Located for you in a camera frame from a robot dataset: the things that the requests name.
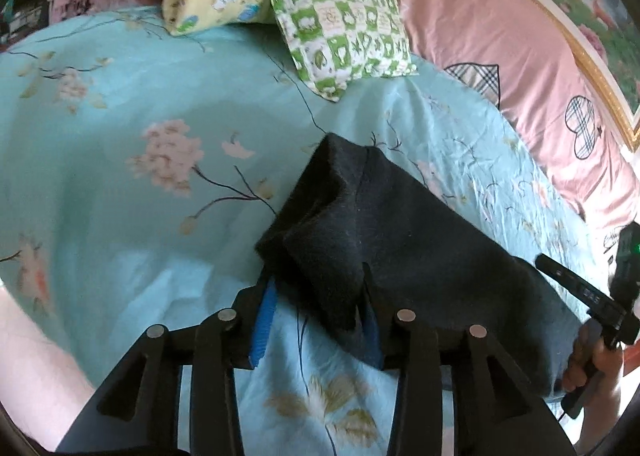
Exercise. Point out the person's right hand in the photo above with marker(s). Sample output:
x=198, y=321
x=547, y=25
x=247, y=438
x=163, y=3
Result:
x=602, y=411

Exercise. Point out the black pants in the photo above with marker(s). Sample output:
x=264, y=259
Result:
x=358, y=227

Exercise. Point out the pink quilt with plaid hearts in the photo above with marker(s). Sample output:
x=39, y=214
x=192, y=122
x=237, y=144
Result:
x=515, y=56

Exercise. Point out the light blue floral bedsheet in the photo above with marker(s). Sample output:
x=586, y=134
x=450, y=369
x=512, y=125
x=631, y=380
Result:
x=139, y=171

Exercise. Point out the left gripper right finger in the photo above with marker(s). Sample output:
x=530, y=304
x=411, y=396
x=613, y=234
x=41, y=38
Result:
x=487, y=360

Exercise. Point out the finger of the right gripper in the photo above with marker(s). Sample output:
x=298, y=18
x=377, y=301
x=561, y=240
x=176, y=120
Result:
x=599, y=305

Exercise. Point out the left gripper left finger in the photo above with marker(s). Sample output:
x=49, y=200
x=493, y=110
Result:
x=135, y=411

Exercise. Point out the green checkered pillow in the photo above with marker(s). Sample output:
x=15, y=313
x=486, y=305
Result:
x=335, y=42

